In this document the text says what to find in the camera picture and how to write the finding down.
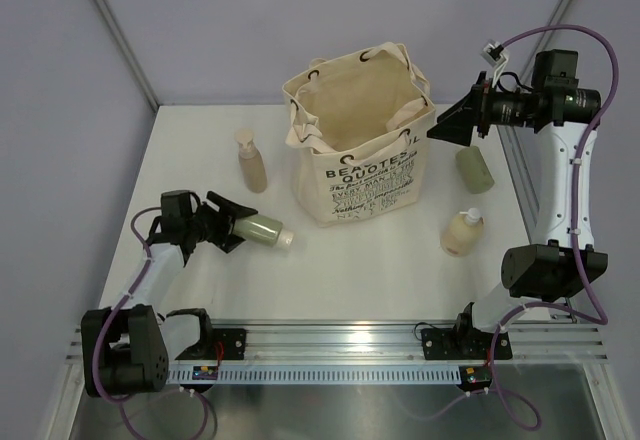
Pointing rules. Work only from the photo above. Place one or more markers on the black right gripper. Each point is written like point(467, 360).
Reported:
point(476, 109)

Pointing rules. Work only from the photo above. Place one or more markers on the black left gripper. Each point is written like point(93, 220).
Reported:
point(224, 237)

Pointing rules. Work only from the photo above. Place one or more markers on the pale green lotion tube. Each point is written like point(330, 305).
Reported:
point(264, 230)

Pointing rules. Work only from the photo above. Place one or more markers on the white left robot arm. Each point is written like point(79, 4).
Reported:
point(127, 347)

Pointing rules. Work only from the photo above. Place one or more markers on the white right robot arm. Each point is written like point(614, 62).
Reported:
point(561, 259)

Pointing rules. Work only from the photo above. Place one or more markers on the cream canvas tote bag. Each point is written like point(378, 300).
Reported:
point(359, 123)

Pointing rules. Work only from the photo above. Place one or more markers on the pale green round bottle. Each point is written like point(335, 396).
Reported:
point(473, 170)

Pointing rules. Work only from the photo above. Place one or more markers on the beige pump bottle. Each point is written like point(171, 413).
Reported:
point(250, 161)

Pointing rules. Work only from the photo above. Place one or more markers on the cream pump lotion bottle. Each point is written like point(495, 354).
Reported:
point(462, 233)

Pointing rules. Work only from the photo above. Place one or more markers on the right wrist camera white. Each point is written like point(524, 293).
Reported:
point(495, 54)

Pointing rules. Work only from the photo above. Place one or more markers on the white slotted cable duct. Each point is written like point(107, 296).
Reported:
point(314, 375)

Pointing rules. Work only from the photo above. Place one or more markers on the left aluminium frame post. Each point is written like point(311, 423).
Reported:
point(116, 33)

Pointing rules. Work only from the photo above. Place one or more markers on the aluminium mounting rail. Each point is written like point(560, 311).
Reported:
point(390, 342)

